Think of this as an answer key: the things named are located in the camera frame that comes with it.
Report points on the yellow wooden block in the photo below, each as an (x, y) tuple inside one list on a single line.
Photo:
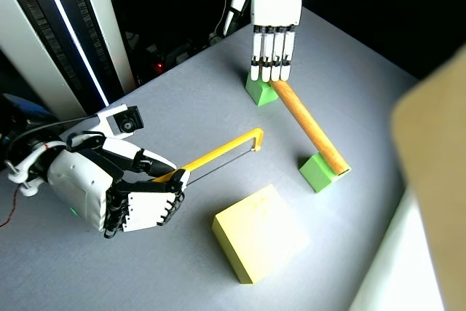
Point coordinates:
[(258, 234)]

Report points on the green wooden support block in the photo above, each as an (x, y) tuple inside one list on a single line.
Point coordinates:
[(260, 94), (315, 176)]

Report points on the white metal column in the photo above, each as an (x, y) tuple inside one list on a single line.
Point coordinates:
[(22, 41)]

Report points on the grey table cloth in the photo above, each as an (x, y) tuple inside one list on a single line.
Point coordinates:
[(145, 271)]

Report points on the yellow toy hacksaw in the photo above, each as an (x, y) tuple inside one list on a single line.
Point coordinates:
[(218, 150)]

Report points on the black wrist camera white bracket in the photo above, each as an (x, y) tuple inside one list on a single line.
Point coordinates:
[(127, 123)]

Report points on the black device with red light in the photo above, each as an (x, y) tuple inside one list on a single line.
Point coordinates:
[(164, 61)]

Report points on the tan board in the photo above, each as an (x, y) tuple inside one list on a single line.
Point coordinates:
[(437, 180)]

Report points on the orange wooden dowel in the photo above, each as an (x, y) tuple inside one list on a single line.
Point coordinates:
[(309, 125)]

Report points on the white backdrop sheet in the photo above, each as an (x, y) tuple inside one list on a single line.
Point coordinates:
[(393, 271)]

